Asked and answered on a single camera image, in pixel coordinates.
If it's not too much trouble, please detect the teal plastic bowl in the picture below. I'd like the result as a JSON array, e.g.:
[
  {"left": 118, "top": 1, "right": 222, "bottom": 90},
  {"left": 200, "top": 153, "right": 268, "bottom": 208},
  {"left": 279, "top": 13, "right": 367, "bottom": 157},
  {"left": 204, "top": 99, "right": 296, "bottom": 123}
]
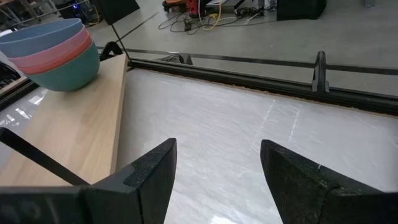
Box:
[{"left": 26, "top": 42, "right": 101, "bottom": 93}]

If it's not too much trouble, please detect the red orange equipment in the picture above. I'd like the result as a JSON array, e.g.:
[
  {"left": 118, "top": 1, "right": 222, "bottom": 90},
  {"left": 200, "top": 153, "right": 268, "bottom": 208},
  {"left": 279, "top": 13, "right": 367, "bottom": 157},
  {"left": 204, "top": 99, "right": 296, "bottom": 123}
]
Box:
[{"left": 161, "top": 0, "right": 208, "bottom": 18}]

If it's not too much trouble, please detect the black panel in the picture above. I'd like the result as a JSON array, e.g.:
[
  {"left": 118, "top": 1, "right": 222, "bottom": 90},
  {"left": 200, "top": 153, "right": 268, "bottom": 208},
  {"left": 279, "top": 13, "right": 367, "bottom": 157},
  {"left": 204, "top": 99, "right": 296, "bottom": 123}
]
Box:
[{"left": 91, "top": 0, "right": 141, "bottom": 26}]

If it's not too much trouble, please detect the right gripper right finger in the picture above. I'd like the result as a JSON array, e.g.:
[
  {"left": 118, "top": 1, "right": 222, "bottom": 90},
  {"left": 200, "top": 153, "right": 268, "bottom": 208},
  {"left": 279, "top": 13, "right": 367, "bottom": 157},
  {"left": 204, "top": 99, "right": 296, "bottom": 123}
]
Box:
[{"left": 259, "top": 139, "right": 398, "bottom": 224}]

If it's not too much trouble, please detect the black table frame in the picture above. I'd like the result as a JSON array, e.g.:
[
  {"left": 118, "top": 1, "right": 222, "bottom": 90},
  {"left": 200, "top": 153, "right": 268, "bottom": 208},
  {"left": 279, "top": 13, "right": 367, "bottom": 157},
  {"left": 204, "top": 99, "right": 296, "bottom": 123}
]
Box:
[{"left": 0, "top": 57, "right": 398, "bottom": 116}]

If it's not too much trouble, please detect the orange plastic bowl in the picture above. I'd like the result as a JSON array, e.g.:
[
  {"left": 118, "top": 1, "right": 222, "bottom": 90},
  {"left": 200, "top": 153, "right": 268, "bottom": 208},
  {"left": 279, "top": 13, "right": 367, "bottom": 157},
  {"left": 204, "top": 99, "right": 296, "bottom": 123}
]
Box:
[{"left": 18, "top": 34, "right": 94, "bottom": 76}]

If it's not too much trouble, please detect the yellow cable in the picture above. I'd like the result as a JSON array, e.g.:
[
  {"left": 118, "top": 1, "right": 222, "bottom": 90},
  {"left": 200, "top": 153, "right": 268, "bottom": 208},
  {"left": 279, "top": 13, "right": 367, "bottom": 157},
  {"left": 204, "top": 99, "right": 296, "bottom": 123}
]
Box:
[{"left": 201, "top": 0, "right": 223, "bottom": 32}]

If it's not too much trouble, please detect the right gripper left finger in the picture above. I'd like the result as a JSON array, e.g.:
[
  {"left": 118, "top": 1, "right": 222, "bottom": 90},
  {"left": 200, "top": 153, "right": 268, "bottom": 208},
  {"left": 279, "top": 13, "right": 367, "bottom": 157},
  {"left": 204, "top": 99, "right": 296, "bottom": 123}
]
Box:
[{"left": 0, "top": 138, "right": 178, "bottom": 224}]

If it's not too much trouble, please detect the black box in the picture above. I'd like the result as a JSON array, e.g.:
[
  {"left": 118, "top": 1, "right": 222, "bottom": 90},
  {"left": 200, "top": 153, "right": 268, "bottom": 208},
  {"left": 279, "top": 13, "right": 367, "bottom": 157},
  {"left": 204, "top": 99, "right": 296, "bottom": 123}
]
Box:
[{"left": 276, "top": 0, "right": 328, "bottom": 22}]

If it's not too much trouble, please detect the dark grey bracket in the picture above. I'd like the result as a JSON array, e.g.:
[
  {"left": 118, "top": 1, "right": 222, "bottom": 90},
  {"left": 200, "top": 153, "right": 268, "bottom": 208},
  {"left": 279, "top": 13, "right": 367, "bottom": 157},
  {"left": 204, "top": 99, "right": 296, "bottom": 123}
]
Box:
[{"left": 157, "top": 52, "right": 194, "bottom": 66}]

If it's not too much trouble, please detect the black arched table clamp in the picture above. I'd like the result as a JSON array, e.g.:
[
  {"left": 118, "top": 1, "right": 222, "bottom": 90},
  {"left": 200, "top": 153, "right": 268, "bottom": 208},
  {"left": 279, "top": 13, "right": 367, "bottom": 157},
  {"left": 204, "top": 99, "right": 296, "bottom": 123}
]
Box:
[
  {"left": 98, "top": 40, "right": 124, "bottom": 62},
  {"left": 312, "top": 50, "right": 331, "bottom": 93}
]

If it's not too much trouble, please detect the pink plastic bowl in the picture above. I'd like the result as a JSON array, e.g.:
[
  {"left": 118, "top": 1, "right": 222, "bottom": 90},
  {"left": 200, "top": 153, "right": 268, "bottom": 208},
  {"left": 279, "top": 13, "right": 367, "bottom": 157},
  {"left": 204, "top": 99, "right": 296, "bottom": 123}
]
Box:
[{"left": 8, "top": 26, "right": 91, "bottom": 70}]

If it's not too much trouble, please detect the light blue plastic bowl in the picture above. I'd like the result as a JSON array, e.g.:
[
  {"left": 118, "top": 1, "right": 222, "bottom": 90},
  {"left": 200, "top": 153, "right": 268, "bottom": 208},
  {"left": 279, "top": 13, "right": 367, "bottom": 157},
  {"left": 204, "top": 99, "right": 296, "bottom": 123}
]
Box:
[{"left": 0, "top": 17, "right": 85, "bottom": 59}]

